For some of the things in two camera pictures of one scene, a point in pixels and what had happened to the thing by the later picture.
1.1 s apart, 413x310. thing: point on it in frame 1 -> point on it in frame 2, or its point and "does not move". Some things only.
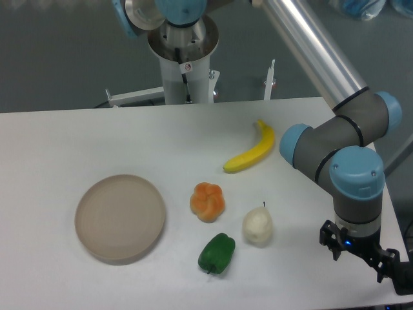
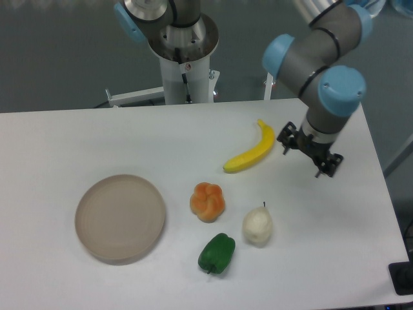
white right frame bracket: [270, 81] does not move
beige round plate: [120, 219] does not move
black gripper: [364, 245] -> [306, 143]
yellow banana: [246, 159] does not move
